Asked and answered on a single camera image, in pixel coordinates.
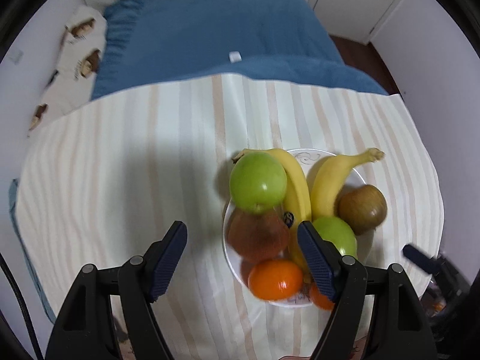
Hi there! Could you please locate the orange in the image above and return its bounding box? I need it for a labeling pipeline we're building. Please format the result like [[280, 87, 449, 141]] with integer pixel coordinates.
[[247, 258, 304, 301], [309, 283, 335, 311]]

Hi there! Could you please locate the green apple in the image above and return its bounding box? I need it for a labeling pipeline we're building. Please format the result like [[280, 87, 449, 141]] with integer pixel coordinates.
[[312, 216, 357, 258], [229, 151, 287, 215]]

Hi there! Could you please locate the brown pear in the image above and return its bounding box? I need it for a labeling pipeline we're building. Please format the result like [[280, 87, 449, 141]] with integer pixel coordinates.
[[337, 184, 387, 236]]

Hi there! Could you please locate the yellow banana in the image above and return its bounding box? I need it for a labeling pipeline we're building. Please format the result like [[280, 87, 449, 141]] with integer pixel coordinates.
[[232, 148, 312, 284], [310, 148, 385, 219]]

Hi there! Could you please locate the red apple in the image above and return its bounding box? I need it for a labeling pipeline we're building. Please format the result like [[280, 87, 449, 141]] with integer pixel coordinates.
[[226, 209, 289, 264]]

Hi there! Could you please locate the striped cat print cloth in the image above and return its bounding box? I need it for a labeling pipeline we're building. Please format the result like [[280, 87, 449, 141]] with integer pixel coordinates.
[[16, 74, 444, 359]]

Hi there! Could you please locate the white ceramic plate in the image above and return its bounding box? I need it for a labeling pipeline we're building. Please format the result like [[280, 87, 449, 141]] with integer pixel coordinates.
[[223, 148, 374, 308]]

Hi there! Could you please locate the teal bed sheet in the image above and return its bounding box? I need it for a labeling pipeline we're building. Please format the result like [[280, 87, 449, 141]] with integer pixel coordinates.
[[8, 179, 56, 324]]

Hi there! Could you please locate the bear print pillow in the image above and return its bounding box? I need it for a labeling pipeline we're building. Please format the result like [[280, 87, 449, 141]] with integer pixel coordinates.
[[28, 6, 107, 137]]

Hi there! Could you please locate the blue quilt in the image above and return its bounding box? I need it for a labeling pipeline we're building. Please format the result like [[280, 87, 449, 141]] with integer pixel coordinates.
[[93, 0, 383, 98]]

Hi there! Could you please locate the black cable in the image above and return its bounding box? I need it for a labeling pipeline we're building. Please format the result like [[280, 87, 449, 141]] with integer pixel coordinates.
[[0, 252, 46, 360]]

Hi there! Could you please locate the wall socket left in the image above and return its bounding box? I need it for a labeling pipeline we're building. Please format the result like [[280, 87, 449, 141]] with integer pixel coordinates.
[[7, 49, 24, 65]]

